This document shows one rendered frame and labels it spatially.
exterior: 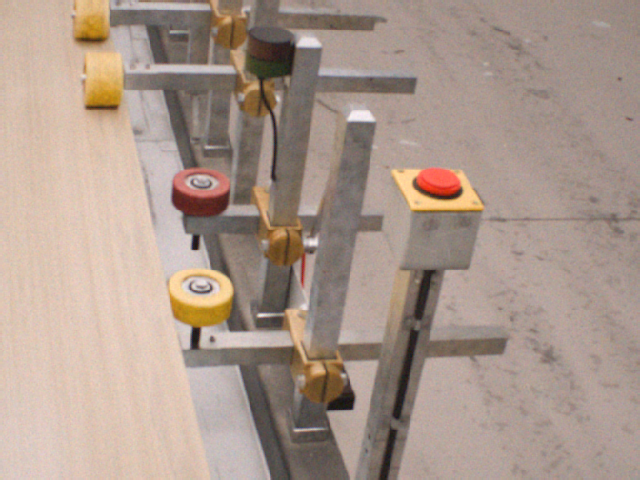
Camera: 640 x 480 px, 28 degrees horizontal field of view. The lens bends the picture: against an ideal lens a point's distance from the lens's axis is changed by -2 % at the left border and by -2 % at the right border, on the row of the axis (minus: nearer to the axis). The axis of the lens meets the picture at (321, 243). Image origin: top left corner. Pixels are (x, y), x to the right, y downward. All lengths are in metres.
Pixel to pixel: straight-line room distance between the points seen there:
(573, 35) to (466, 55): 0.59
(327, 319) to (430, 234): 0.41
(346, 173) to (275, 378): 0.42
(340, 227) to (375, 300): 1.73
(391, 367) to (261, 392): 0.50
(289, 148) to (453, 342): 0.33
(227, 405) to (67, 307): 0.40
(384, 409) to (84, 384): 0.33
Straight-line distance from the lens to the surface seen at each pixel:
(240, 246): 2.03
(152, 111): 2.58
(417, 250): 1.17
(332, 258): 1.50
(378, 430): 1.32
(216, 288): 1.56
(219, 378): 1.88
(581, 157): 4.13
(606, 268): 3.57
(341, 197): 1.46
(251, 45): 1.63
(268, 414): 1.71
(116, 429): 1.35
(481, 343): 1.70
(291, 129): 1.69
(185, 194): 1.74
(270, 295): 1.83
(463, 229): 1.18
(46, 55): 2.13
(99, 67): 1.92
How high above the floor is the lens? 1.78
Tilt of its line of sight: 32 degrees down
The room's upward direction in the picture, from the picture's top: 9 degrees clockwise
